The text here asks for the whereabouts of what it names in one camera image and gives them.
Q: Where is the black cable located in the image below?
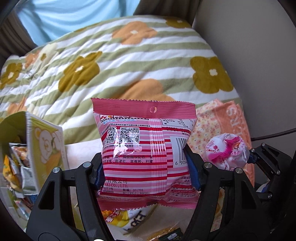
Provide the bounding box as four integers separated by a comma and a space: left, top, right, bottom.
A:
250, 128, 296, 142

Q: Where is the white yellow chip bag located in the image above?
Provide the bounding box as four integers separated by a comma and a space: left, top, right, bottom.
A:
102, 204, 158, 235

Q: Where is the light blue window cloth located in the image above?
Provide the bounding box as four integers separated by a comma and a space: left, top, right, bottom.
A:
15, 0, 139, 46

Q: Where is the pink white candy bag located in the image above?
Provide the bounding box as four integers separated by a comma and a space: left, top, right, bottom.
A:
203, 133, 250, 171

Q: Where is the green beef cracker pack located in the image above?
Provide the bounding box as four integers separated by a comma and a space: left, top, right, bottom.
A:
146, 228, 184, 241

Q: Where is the floral striped quilt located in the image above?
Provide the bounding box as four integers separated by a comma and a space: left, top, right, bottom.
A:
1, 16, 239, 144

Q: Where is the orange floral towel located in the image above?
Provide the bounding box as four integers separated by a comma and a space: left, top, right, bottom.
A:
188, 99, 255, 185

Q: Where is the brown curtain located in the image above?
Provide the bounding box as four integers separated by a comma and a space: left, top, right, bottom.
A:
1, 10, 37, 66
133, 0, 201, 25

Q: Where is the pink striped snack bag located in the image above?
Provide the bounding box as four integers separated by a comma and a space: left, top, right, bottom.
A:
92, 98, 199, 210

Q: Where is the left brown curtain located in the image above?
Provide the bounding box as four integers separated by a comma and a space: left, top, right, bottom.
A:
1, 10, 37, 66

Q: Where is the yellow-green cardboard box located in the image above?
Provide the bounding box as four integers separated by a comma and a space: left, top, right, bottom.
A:
1, 111, 69, 196

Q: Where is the right brown curtain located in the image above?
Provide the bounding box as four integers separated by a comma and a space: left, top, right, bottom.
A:
133, 0, 201, 25

